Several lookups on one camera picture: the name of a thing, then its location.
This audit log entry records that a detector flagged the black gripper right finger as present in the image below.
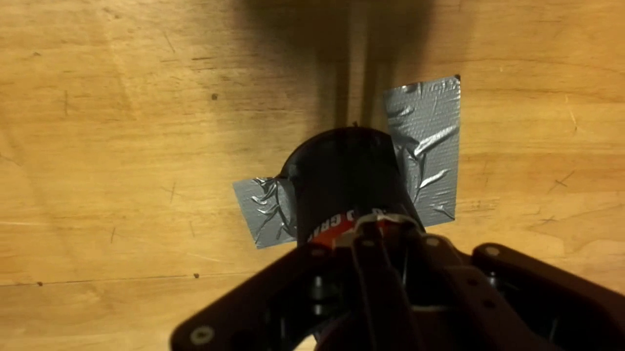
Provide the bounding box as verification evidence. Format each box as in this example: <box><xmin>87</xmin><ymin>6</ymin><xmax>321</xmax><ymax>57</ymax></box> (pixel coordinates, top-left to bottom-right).
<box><xmin>388</xmin><ymin>223</ymin><xmax>625</xmax><ymax>351</ymax></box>

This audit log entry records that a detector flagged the dark bottle with red label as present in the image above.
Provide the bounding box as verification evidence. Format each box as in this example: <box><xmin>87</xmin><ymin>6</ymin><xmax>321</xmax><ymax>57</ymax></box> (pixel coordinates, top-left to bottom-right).
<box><xmin>278</xmin><ymin>125</ymin><xmax>427</xmax><ymax>252</ymax></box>

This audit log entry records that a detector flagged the pale elastic band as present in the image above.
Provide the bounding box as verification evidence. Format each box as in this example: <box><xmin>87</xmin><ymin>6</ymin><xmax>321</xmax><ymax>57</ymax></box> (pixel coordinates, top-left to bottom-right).
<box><xmin>350</xmin><ymin>211</ymin><xmax>425</xmax><ymax>248</ymax></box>

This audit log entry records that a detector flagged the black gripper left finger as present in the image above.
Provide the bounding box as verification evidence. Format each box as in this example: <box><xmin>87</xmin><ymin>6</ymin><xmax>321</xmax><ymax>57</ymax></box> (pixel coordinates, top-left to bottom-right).
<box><xmin>171</xmin><ymin>231</ymin><xmax>393</xmax><ymax>351</ymax></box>

